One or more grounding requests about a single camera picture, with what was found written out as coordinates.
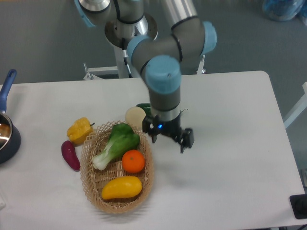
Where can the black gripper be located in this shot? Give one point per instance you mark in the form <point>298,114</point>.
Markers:
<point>153,126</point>

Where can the yellow mango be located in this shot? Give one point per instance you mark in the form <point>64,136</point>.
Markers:
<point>122,187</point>

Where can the woven wicker basket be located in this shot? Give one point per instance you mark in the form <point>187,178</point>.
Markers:
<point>117,169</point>

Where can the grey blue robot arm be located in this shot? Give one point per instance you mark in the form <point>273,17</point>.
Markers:
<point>157,62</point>

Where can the green cucumber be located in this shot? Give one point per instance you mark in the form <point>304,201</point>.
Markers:
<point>145,109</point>

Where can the green bok choy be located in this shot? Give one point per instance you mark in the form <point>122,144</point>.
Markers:
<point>121,139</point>

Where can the orange fruit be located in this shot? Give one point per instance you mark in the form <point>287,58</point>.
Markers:
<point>133,161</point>

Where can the yellow bell pepper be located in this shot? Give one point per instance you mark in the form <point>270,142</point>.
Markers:
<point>79,131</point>

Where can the purple sweet potato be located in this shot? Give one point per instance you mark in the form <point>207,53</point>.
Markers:
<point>69,155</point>

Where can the black device at edge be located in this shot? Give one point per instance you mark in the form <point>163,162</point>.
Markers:
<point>299,205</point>

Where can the dark blue saucepan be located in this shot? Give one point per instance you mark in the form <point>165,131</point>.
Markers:
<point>10,138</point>

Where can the blue plastic bag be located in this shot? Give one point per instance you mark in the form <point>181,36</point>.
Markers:
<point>285,10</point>

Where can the white frame at right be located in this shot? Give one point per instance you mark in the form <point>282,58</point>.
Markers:
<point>297,109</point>

